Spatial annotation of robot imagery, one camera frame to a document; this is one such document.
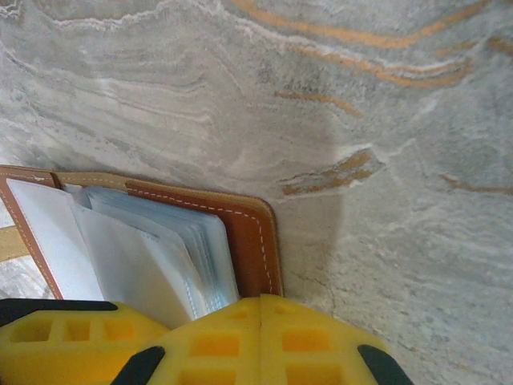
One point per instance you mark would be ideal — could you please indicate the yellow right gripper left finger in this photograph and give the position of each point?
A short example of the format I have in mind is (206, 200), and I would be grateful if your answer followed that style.
(192, 353)

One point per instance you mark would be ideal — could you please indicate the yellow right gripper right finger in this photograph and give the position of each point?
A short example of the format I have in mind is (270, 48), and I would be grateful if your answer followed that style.
(312, 353)

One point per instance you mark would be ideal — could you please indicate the brown leather card holder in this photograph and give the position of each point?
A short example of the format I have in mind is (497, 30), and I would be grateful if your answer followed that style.
(248, 224)

